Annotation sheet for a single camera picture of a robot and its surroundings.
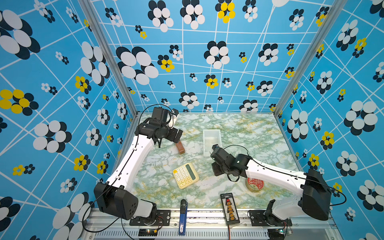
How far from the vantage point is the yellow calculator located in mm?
845

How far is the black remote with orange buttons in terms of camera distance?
28.9 inches

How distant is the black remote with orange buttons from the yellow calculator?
179mm
